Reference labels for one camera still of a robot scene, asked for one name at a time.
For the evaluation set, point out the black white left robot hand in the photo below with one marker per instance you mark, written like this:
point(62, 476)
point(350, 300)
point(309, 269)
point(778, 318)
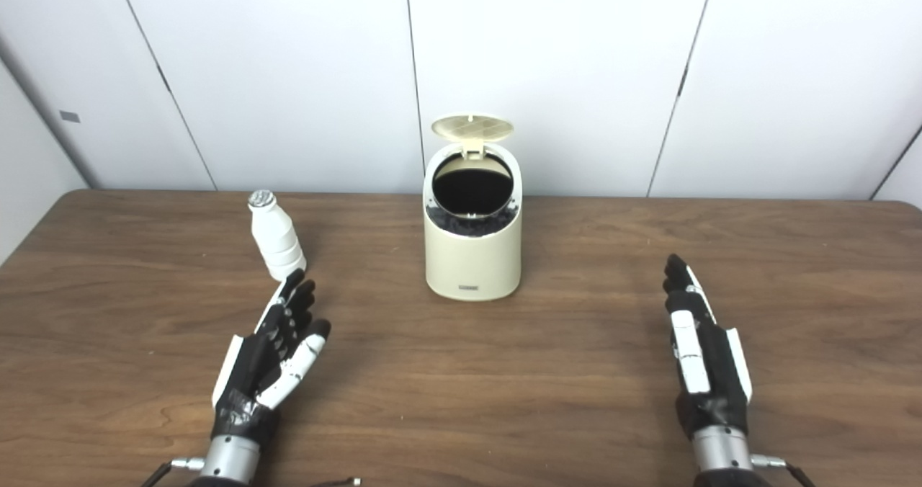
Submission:
point(248, 372)

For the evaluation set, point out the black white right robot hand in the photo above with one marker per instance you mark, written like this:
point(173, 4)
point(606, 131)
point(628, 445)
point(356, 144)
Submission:
point(709, 379)

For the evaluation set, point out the small white plastic bottle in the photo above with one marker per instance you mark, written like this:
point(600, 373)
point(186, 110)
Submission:
point(277, 242)

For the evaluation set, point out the cream-colored round bin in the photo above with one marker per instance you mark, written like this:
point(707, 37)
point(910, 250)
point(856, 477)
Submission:
point(472, 264)

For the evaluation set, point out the cream round bin lid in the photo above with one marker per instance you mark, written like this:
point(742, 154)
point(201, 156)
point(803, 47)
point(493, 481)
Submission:
point(472, 128)

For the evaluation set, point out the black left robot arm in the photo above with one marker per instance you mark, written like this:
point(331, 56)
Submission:
point(227, 462)

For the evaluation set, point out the black bin liner bag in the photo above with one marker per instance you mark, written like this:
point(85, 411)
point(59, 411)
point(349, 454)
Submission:
point(472, 191)

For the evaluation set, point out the small grey wall sticker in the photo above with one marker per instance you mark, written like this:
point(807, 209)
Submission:
point(70, 116)

